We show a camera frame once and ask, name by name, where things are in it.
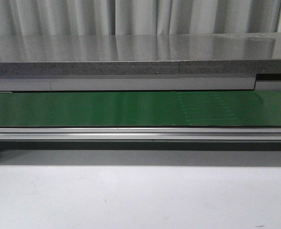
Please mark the green conveyor belt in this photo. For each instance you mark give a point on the green conveyor belt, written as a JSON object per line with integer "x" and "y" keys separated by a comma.
{"x": 219, "y": 108}

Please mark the grey stone counter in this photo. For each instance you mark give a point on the grey stone counter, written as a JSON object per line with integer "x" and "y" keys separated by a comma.
{"x": 199, "y": 62}

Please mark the grey pleated curtain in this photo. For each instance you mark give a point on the grey pleated curtain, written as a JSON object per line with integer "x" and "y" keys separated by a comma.
{"x": 140, "y": 17}

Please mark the aluminium conveyor frame rail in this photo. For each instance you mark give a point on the aluminium conveyor frame rail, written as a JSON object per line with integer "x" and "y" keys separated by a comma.
{"x": 179, "y": 146}

